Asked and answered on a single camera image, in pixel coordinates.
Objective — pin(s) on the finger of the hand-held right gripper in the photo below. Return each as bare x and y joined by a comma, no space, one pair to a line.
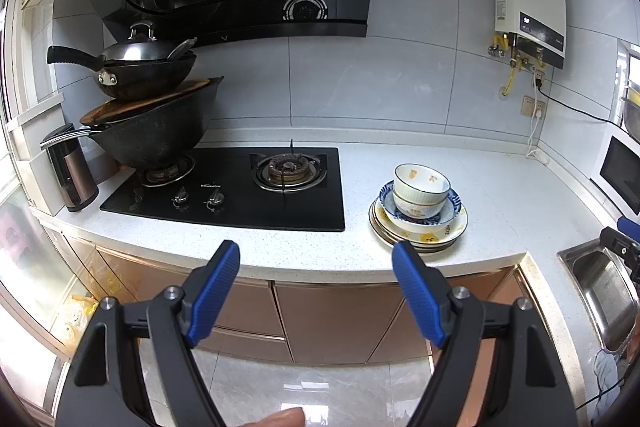
620,244

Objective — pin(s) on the metal basin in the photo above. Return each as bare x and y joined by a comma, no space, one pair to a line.
632,122

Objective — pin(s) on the beige double wall socket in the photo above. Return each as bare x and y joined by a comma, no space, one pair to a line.
527,107

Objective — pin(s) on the brass gas pipe fittings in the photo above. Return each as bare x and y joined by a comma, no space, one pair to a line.
520,63

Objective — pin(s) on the black gas stove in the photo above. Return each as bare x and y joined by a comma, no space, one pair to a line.
225,207

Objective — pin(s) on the brown electric kettle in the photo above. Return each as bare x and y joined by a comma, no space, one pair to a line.
75,177

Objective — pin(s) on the mandala pattern plate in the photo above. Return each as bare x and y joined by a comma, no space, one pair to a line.
382,227

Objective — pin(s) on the metal spatula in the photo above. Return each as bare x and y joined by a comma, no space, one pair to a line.
182,47

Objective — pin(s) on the steel wok lid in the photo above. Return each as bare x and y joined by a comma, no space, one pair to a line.
135,49

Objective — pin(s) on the stove control knob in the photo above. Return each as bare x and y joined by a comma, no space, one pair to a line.
215,198
181,197

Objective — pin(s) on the large black wok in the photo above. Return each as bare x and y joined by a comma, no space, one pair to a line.
150,137

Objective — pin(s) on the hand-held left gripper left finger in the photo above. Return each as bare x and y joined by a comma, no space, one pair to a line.
215,294

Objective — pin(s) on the small black wok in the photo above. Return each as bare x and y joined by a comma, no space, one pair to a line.
145,79

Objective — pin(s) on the ribbed white bowl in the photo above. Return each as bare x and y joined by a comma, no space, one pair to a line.
417,207

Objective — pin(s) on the light blue cloth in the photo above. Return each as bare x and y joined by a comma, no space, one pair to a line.
607,372

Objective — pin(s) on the brown kitchen base cabinet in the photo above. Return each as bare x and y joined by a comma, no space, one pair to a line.
340,322

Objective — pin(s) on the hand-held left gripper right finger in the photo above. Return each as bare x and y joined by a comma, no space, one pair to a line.
417,299

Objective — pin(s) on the white bowl with orange print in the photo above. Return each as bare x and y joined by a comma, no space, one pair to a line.
420,182

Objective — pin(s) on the blue patterned bowl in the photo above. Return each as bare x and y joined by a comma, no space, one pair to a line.
440,218

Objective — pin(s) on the person's left hand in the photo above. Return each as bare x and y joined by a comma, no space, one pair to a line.
285,419

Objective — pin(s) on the stainless steel sink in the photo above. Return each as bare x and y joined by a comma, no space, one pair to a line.
600,287

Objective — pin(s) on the round wooden lid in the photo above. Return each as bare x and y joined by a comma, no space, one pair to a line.
150,102

